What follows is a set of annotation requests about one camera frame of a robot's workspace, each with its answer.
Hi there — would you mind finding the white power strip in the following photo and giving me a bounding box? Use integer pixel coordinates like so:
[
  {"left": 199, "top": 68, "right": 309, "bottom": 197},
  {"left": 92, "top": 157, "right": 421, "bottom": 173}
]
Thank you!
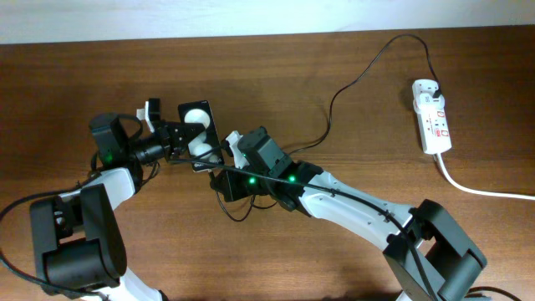
[{"left": 414, "top": 101, "right": 452, "bottom": 155}]

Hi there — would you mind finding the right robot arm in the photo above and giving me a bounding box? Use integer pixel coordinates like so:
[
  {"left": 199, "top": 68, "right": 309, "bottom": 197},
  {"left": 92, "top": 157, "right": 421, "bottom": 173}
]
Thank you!
[{"left": 211, "top": 127, "right": 487, "bottom": 300}]

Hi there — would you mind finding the white power strip cord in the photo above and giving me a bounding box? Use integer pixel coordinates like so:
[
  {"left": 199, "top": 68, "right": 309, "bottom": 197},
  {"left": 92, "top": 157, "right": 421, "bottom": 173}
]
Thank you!
[{"left": 433, "top": 152, "right": 535, "bottom": 202}]

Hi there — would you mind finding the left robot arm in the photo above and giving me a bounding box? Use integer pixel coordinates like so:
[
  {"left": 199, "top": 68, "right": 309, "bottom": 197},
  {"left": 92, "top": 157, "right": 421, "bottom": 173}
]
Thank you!
[{"left": 30, "top": 109, "right": 213, "bottom": 300}]

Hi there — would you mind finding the white usb charger plug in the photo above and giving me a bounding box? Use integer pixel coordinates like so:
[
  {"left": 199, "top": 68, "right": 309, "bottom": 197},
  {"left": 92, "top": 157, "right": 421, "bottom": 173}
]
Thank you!
[{"left": 412, "top": 79, "right": 445, "bottom": 114}]

